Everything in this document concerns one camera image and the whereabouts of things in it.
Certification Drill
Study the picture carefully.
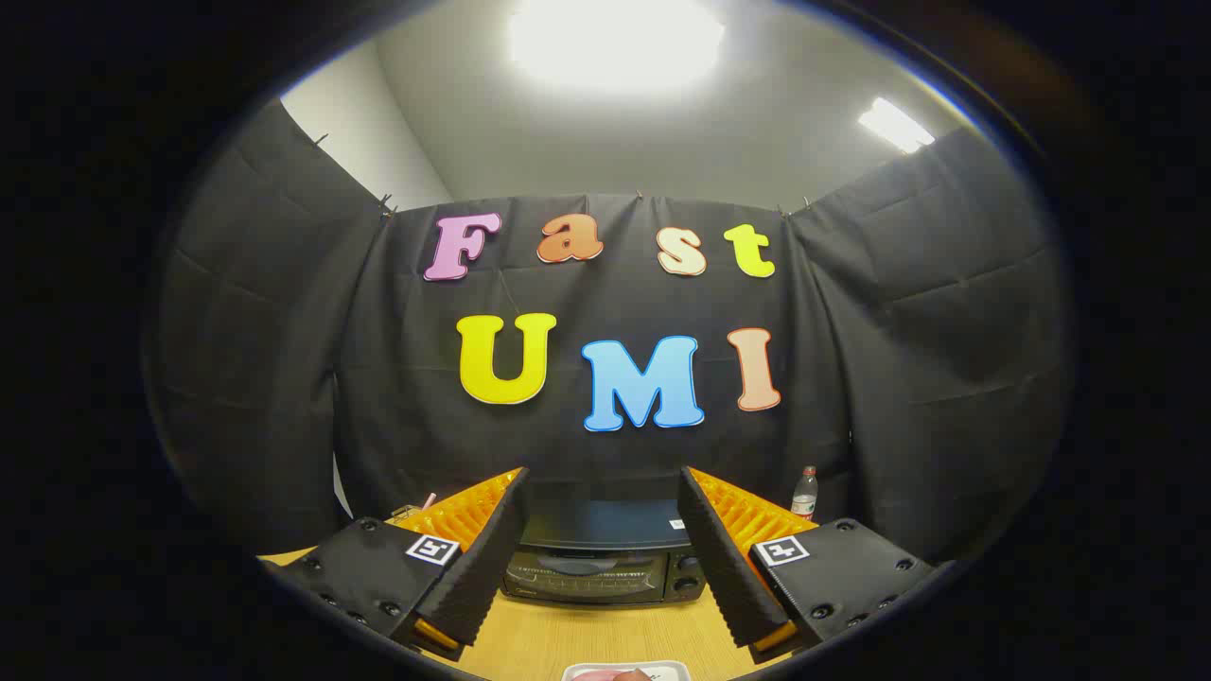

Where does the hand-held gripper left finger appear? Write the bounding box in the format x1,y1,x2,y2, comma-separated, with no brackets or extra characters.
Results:
274,466,531,663

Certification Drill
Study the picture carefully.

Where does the black backdrop cloth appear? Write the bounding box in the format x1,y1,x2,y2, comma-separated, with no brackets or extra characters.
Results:
142,99,1075,568

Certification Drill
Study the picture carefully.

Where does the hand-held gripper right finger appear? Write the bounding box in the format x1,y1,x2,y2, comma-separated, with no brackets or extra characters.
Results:
676,465,938,665

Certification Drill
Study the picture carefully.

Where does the white square plate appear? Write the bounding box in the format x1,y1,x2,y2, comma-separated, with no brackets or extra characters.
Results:
561,660,693,681

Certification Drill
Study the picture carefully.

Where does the large ceiling light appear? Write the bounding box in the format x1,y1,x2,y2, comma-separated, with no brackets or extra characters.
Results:
506,0,725,96

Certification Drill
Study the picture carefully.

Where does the black toaster oven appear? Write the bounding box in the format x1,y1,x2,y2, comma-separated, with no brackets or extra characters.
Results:
500,499,709,606

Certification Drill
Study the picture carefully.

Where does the small ceiling light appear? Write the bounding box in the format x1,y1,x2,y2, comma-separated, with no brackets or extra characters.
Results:
858,96,936,154

